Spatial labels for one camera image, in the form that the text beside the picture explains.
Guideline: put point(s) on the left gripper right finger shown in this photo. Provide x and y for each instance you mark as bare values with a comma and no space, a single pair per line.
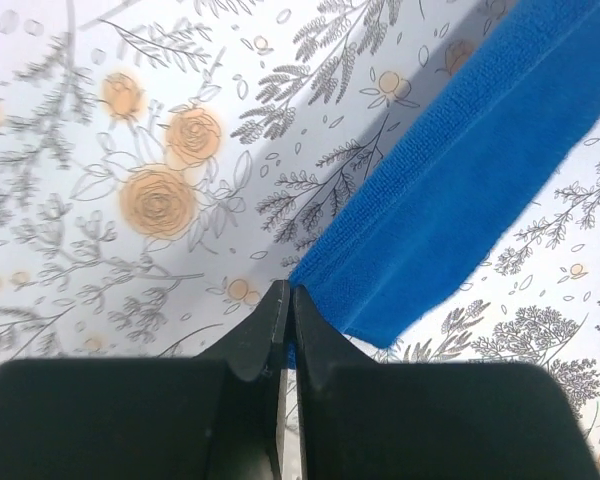
360,419

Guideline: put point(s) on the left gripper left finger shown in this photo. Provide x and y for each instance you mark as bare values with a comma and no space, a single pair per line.
212,416

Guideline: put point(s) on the blue towel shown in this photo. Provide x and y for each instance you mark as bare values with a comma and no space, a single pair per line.
458,179

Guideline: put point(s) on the floral table mat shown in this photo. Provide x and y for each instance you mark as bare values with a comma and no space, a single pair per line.
163,163

